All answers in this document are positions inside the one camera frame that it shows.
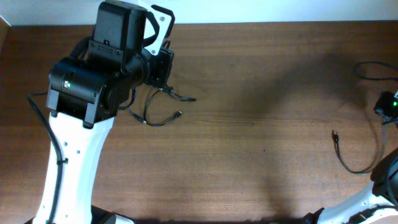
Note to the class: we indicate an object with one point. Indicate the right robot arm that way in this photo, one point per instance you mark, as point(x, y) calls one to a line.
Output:
point(378, 200)

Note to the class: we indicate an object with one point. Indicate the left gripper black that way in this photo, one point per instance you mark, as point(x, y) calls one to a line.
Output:
point(165, 65)

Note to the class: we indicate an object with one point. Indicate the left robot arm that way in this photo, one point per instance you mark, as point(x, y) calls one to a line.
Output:
point(86, 91)

